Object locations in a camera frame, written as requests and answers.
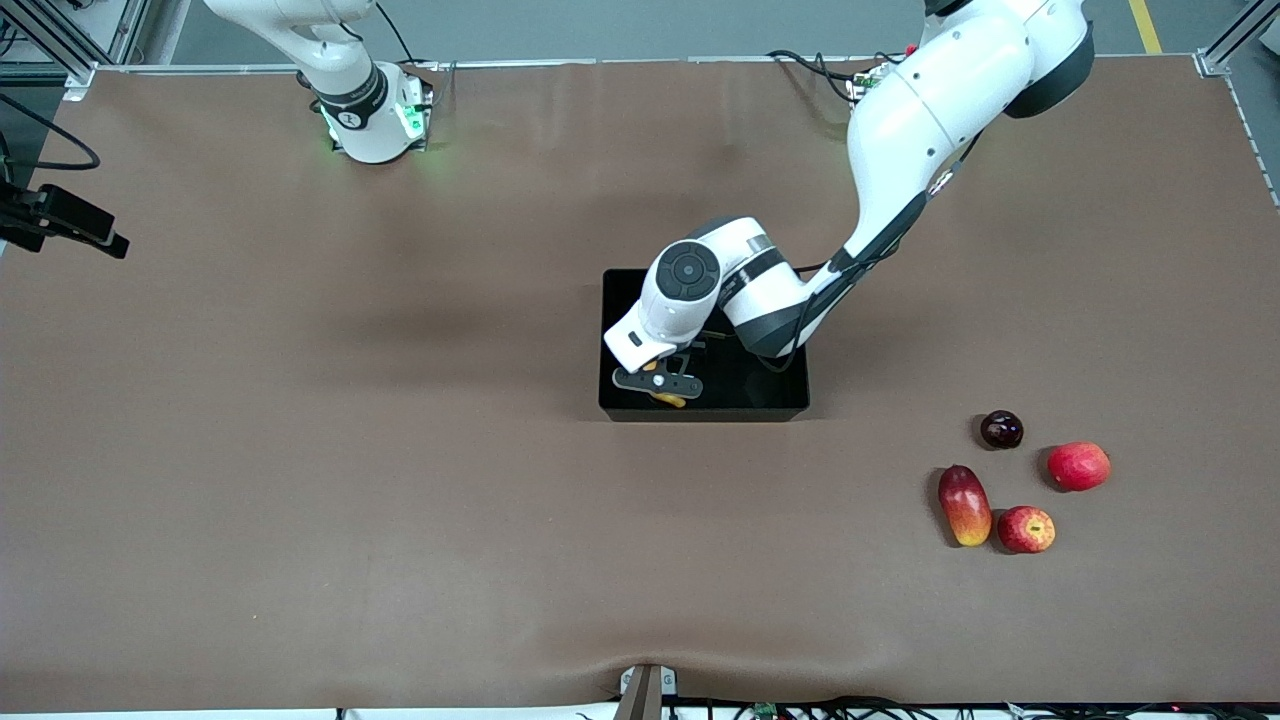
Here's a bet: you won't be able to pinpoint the red yellow striped apple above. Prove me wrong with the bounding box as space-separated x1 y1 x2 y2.
997 506 1057 555

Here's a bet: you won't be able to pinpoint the black plastic box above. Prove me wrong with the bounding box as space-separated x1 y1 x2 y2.
598 267 811 423

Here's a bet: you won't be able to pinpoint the red yellow mango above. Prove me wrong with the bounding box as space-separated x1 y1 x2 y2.
938 464 993 548

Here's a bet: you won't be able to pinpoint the brown table cover mat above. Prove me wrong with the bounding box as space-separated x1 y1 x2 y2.
0 56 1280 714

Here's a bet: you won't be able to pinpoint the dark purple plum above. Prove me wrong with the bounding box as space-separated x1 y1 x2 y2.
980 410 1025 451

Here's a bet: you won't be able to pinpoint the round red peach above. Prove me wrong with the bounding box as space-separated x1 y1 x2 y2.
1047 442 1112 492

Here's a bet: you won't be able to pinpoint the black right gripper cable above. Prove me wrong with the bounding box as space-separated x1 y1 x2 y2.
0 95 101 171

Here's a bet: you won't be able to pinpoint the aluminium frame profile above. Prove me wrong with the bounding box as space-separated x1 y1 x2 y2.
1193 0 1280 81
0 0 151 101

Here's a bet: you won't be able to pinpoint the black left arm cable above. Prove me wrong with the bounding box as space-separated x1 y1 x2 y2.
755 135 986 373

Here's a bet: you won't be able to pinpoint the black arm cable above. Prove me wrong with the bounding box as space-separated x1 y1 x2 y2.
375 0 421 67
755 135 986 373

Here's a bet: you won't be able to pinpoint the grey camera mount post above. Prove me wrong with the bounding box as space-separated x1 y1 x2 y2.
615 663 681 720

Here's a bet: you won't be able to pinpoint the aluminium table edge rail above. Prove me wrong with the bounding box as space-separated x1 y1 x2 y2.
95 54 1201 74

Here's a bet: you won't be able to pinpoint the black base power cables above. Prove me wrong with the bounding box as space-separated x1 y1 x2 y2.
765 45 906 106

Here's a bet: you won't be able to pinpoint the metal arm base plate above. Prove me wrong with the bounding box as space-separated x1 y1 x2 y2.
318 60 457 161
847 60 893 103

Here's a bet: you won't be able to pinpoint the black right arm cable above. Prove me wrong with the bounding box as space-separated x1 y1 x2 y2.
375 0 421 67

